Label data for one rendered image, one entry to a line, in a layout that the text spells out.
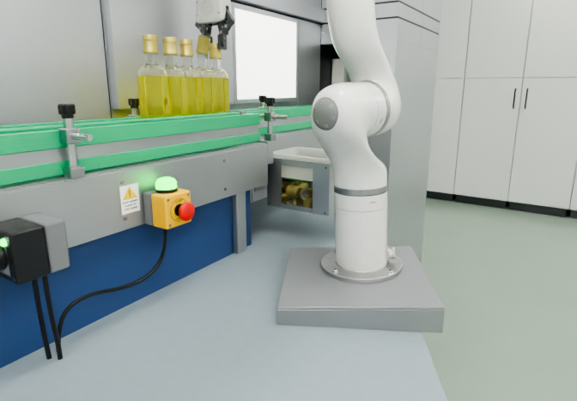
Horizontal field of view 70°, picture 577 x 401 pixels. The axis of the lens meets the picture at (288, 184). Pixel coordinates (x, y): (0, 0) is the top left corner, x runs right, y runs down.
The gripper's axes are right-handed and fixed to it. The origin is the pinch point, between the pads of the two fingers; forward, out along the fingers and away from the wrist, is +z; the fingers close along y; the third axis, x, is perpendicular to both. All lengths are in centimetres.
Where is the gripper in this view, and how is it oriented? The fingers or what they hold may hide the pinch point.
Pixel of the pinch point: (215, 43)
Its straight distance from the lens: 128.8
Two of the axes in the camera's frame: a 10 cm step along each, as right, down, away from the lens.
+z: 0.0, 9.7, 2.3
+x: 5.5, -1.9, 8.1
